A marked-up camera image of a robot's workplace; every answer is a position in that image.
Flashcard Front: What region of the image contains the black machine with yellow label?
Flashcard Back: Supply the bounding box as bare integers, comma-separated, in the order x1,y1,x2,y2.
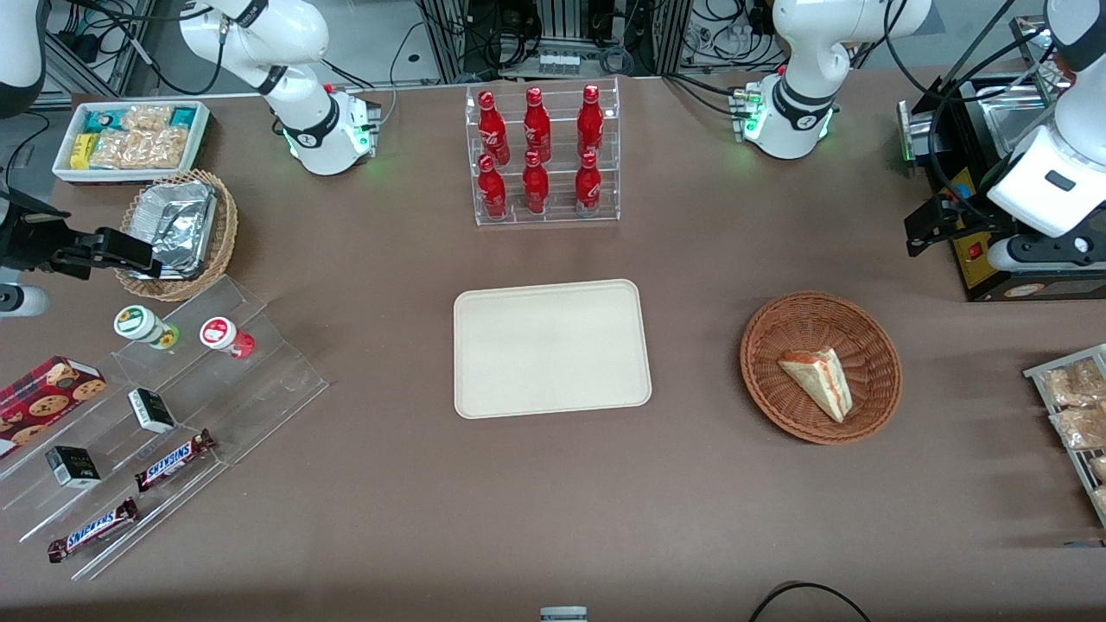
896,73,1106,304

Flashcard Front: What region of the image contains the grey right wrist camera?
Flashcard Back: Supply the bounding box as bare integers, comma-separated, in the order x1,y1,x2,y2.
0,285,49,319

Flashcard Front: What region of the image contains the small black box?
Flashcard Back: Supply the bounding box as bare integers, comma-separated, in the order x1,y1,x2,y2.
127,387,178,435
44,445,103,491

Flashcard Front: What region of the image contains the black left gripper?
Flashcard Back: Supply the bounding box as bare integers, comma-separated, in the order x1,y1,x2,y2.
904,194,1017,259

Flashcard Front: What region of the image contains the white plastic snack bin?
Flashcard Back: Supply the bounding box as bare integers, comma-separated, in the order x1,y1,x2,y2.
52,100,213,186

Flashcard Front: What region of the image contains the round brown wicker basket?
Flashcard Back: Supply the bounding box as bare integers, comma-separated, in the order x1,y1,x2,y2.
740,291,904,447

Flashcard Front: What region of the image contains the wicker basket with foil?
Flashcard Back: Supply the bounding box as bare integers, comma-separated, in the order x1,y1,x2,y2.
113,169,240,303

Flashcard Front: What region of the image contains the large clear cracker bag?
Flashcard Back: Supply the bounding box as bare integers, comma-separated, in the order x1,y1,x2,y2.
89,127,191,171

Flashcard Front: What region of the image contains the triangle sandwich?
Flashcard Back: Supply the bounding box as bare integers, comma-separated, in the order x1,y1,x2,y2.
778,346,855,425

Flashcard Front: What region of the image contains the green label white cup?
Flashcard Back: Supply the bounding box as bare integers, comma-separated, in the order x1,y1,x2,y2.
112,304,181,351

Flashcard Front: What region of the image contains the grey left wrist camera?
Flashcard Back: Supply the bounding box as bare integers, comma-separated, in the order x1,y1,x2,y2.
988,232,1106,274

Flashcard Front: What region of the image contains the black cable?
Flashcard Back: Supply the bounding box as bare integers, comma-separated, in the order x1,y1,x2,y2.
747,581,874,622

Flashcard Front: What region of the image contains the beige plastic tray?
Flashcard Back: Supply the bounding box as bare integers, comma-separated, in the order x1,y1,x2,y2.
454,278,653,421

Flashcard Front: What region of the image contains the red label white cup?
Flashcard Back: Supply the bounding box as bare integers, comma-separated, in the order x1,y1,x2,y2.
199,316,257,360

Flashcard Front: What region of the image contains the teal snack packet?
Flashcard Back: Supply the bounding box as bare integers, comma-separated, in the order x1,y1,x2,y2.
81,107,130,136

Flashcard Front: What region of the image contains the clear bag of bread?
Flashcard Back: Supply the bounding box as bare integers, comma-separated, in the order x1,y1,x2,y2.
1049,405,1106,451
1040,358,1106,409

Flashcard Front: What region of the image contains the clear acrylic stepped stand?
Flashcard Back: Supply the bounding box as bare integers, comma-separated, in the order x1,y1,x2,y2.
0,275,332,582

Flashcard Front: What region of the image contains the aluminium frame rack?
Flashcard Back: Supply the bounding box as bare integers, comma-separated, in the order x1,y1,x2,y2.
418,0,694,84

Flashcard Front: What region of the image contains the silver foil tray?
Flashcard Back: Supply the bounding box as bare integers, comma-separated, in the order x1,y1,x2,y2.
127,181,218,280

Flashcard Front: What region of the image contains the grey metal bread tray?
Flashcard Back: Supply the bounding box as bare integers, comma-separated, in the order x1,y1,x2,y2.
1023,343,1106,530

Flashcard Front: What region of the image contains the clear acrylic bottle rack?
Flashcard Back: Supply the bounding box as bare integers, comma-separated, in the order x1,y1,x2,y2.
465,77,622,228

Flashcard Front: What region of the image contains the red cookie box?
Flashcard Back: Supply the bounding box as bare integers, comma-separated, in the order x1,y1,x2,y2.
0,355,109,452

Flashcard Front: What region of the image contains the Snickers bar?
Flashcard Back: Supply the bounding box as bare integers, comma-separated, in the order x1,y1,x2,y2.
46,497,142,565
134,428,218,494

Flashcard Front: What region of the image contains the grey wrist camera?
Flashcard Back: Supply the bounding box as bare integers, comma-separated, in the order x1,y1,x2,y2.
0,285,49,319
988,232,1106,274

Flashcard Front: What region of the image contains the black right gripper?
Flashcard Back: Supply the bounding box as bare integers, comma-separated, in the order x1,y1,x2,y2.
0,192,165,282

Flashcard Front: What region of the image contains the small clear cracker bag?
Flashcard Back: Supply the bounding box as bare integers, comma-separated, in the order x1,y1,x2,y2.
121,104,175,133

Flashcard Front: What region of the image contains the red cola bottle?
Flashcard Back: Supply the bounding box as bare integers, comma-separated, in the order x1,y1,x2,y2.
574,151,603,218
476,154,509,220
523,86,553,164
477,90,512,166
521,150,551,216
576,84,606,162

